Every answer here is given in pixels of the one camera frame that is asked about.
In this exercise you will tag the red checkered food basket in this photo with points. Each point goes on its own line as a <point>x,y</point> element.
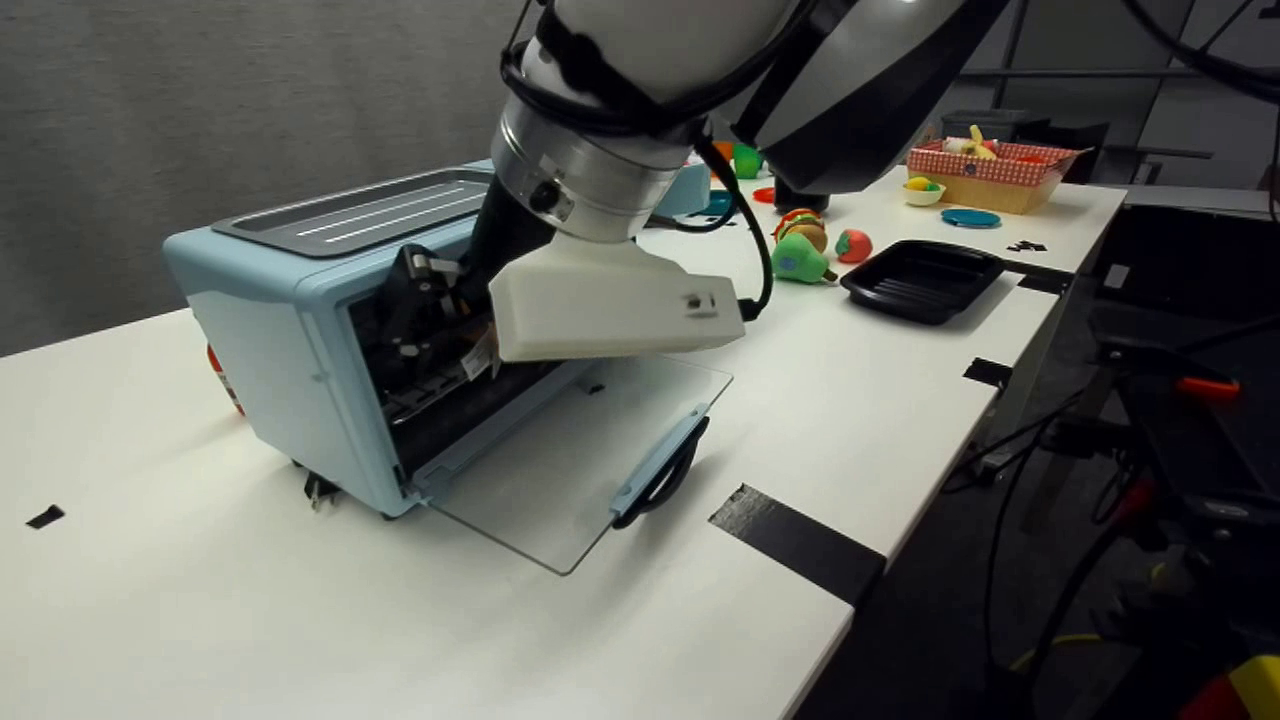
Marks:
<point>1000,174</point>

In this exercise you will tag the light blue toaster oven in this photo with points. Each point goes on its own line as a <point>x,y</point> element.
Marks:
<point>292,310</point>

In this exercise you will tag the red toy tomato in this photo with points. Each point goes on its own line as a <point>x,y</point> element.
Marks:
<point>854,245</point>

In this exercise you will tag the black plastic tray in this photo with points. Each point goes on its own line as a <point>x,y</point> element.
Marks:
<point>921,280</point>

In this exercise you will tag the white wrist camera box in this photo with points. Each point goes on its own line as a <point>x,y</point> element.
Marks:
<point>598,303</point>

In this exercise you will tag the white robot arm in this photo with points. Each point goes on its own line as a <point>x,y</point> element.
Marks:
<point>604,105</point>

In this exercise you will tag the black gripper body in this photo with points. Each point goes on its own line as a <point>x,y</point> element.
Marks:
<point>439,304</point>

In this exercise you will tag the toy hot dog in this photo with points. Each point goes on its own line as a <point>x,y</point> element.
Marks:
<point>796,220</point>

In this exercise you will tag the glass oven door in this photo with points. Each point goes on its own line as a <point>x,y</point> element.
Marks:
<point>590,462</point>

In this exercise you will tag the black tape strip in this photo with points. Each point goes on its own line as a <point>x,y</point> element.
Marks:
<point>796,543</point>

